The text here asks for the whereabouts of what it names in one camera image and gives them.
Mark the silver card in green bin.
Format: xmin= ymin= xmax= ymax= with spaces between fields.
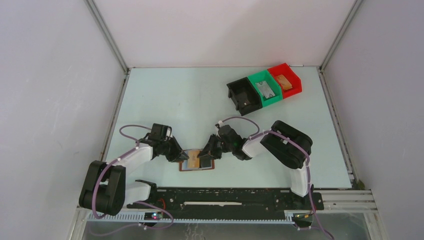
xmin=255 ymin=80 xmax=275 ymax=99

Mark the brown leather card holder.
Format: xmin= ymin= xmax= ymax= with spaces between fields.
xmin=179 ymin=149 xmax=215 ymax=172

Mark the red plastic bin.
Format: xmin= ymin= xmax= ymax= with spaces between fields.
xmin=267 ymin=63 xmax=303 ymax=99

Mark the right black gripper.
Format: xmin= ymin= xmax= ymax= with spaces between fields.
xmin=197 ymin=133 xmax=235 ymax=160

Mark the green plastic bin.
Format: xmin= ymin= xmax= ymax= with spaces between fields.
xmin=247 ymin=70 xmax=283 ymax=108

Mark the black plastic bin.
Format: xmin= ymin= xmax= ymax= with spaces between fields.
xmin=226 ymin=77 xmax=263 ymax=116

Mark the dark card in black bin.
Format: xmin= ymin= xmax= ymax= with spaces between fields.
xmin=236 ymin=92 xmax=252 ymax=108

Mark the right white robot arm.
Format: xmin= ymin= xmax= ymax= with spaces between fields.
xmin=197 ymin=120 xmax=313 ymax=209

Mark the white cable duct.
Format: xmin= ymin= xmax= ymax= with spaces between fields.
xmin=86 ymin=211 xmax=309 ymax=224

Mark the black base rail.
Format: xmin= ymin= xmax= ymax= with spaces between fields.
xmin=145 ymin=187 xmax=324 ymax=221

